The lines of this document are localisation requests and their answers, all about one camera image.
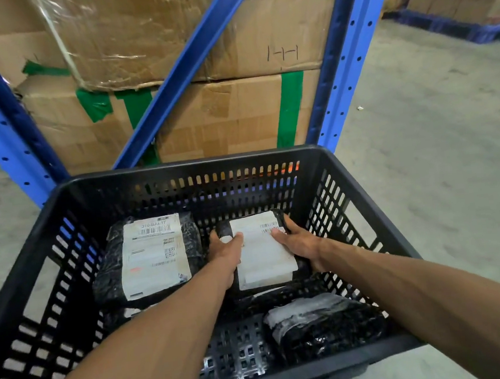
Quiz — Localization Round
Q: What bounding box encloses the cardboard box clear wrap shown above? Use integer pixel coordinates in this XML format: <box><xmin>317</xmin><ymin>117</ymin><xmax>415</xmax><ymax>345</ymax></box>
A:
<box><xmin>32</xmin><ymin>0</ymin><xmax>351</xmax><ymax>100</ymax></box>

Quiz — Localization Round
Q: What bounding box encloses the black parcel clear tape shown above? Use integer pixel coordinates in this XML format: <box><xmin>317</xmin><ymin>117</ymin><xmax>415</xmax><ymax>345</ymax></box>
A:
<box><xmin>262</xmin><ymin>287</ymin><xmax>390</xmax><ymax>366</ymax></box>

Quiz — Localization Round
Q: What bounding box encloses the large black parcel white label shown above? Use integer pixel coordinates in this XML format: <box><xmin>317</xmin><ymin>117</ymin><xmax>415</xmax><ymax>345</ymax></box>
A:
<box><xmin>85</xmin><ymin>210</ymin><xmax>210</xmax><ymax>312</ymax></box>

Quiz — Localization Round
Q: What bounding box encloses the person's right hand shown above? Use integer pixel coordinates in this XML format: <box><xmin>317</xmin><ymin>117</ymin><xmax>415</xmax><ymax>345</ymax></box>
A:
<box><xmin>269</xmin><ymin>210</ymin><xmax>331</xmax><ymax>278</ymax></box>

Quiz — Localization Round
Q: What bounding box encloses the person's left hand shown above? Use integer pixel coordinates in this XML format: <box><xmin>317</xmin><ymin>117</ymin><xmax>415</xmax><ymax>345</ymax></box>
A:
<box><xmin>205</xmin><ymin>227</ymin><xmax>249</xmax><ymax>292</ymax></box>

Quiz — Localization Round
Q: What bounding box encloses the person's left forearm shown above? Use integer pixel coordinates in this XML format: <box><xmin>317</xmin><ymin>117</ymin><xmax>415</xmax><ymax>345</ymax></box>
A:
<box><xmin>6</xmin><ymin>257</ymin><xmax>246</xmax><ymax>379</ymax></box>

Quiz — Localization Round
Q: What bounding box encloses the person's right forearm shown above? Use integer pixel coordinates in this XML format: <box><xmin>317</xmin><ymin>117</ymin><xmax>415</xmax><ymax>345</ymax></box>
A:
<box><xmin>315</xmin><ymin>220</ymin><xmax>500</xmax><ymax>379</ymax></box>

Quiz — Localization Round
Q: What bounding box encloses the cardboard box green tape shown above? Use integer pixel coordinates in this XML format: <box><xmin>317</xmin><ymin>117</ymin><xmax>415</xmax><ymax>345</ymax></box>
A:
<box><xmin>16</xmin><ymin>46</ymin><xmax>329</xmax><ymax>181</ymax></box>

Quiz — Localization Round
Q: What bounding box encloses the small black parcel white label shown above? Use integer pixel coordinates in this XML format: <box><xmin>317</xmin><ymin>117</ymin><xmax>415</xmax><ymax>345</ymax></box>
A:
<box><xmin>214</xmin><ymin>206</ymin><xmax>313</xmax><ymax>297</ymax></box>

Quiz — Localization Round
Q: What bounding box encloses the blue plastic pallet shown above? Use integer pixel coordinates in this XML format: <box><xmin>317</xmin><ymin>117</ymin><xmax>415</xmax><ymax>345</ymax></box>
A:
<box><xmin>382</xmin><ymin>0</ymin><xmax>500</xmax><ymax>55</ymax></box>

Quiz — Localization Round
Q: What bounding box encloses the plain cardboard box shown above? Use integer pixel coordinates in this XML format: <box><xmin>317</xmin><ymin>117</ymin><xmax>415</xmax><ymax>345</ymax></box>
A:
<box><xmin>0</xmin><ymin>0</ymin><xmax>71</xmax><ymax>90</ymax></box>

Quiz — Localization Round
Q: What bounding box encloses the black plastic crate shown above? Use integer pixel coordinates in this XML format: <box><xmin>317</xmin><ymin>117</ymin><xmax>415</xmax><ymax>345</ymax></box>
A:
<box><xmin>0</xmin><ymin>134</ymin><xmax>435</xmax><ymax>379</ymax></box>

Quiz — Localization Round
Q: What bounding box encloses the blue metal shelving rack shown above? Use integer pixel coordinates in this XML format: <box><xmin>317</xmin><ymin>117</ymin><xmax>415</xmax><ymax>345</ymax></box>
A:
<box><xmin>0</xmin><ymin>0</ymin><xmax>422</xmax><ymax>213</ymax></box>

